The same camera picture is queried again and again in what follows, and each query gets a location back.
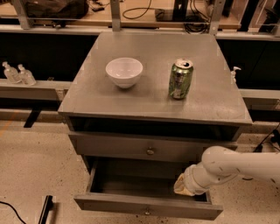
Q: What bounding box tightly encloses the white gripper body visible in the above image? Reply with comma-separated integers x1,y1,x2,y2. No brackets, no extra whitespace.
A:
184,164,210,195

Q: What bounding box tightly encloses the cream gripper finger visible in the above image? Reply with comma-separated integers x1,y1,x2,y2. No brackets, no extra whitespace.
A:
174,189,195,197
173,173,187,193

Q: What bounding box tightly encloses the grey drawer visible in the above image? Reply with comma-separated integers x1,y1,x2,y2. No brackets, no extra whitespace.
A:
68,132,237,162
74,157,223,221

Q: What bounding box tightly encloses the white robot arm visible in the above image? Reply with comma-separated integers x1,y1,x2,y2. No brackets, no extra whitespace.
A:
173,146,280,196

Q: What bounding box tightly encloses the grey top drawer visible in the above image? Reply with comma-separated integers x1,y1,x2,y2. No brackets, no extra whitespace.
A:
68,132,237,162

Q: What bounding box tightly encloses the grey drawer cabinet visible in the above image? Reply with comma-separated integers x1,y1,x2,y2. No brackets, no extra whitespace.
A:
57,31,253,176

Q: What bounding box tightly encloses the green soda can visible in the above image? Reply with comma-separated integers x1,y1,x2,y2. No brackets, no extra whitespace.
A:
169,58,193,100

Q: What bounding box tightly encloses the white pump bottle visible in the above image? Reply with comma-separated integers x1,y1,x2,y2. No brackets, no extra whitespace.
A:
231,66,242,83

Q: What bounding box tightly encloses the white ceramic bowl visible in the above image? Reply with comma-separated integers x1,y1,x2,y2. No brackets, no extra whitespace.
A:
105,58,144,88

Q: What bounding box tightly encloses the black floor stand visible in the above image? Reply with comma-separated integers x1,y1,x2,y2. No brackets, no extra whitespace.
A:
38,195,53,224

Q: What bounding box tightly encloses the black box on shelf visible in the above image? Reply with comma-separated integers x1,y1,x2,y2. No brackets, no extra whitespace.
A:
155,9,186,22

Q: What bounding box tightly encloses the clear bottle far left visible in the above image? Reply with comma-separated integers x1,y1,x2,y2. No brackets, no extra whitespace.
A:
3,61,21,84

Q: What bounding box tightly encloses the black bag on shelf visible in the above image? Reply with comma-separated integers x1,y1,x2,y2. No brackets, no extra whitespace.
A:
23,0,89,19

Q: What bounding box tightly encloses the black power cable right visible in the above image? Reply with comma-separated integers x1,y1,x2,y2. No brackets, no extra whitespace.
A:
241,122,280,181

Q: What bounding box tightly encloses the coiled black cables shelf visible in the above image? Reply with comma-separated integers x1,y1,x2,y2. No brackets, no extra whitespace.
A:
184,0,210,34

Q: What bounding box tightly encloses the black cable floor left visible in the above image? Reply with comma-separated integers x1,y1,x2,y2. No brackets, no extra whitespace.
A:
0,200,27,224

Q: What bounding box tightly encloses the black cable on shelf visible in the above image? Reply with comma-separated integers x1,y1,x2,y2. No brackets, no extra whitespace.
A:
122,0,153,21

